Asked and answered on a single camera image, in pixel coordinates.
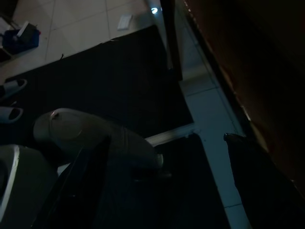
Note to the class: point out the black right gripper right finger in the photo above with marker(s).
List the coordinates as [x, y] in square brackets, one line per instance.
[262, 190]

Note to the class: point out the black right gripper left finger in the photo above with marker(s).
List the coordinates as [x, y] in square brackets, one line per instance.
[76, 190]

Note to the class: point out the grey robot right thigh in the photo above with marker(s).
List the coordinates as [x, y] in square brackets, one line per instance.
[28, 181]

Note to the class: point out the grey slipper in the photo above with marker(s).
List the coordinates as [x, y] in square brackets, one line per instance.
[9, 114]
[14, 87]

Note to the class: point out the blue plastic basket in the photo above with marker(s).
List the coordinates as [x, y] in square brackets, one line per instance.
[21, 40]

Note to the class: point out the white paper sheet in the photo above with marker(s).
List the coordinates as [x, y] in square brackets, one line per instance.
[125, 22]

